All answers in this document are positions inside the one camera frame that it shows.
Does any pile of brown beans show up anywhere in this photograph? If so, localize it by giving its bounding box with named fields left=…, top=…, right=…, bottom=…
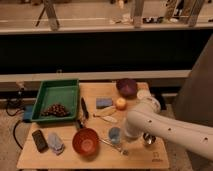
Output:
left=42, top=103, right=69, bottom=117

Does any white spoon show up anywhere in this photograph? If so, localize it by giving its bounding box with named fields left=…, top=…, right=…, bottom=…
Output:
left=101, top=116, right=118, bottom=124

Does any black cable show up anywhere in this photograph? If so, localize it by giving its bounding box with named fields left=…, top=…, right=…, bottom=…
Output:
left=12, top=119, right=25, bottom=150

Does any silver fork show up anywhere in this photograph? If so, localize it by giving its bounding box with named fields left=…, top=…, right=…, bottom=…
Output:
left=99, top=138, right=129, bottom=156

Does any purple bowl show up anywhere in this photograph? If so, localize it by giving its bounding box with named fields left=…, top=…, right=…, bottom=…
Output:
left=116, top=78, right=138, bottom=98

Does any green plastic tray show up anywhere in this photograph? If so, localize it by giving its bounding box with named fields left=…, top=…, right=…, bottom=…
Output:
left=31, top=79, right=79, bottom=123

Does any red bowl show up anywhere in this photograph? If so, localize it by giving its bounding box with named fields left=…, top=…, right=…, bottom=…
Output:
left=72, top=128, right=99, bottom=157

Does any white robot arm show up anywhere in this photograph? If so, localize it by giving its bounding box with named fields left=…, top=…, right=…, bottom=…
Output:
left=123, top=97, right=213, bottom=161

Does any white cup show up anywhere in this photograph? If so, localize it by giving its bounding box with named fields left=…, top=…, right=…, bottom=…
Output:
left=137, top=89, right=151, bottom=100

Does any small metal cup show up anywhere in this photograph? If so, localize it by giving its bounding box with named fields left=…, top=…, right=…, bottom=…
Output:
left=143, top=133, right=156, bottom=146

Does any beige spatula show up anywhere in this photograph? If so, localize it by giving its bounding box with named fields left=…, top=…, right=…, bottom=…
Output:
left=93, top=106, right=116, bottom=117

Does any yellow apple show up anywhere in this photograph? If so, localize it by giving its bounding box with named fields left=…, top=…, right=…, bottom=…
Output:
left=115, top=97, right=127, bottom=110

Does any blue cup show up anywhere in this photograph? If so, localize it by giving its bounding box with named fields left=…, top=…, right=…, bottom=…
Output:
left=108, top=127, right=121, bottom=144

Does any black remote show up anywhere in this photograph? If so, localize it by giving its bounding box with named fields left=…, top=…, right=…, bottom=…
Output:
left=32, top=130, right=48, bottom=153

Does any crumpled blue cloth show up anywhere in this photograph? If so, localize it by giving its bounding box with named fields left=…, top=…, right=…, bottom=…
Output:
left=47, top=132, right=65, bottom=155

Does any blue box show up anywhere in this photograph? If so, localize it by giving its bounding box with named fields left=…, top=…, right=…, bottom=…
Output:
left=22, top=105, right=33, bottom=123

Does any blue sponge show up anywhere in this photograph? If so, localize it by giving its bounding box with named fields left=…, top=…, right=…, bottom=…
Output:
left=96, top=98, right=113, bottom=109

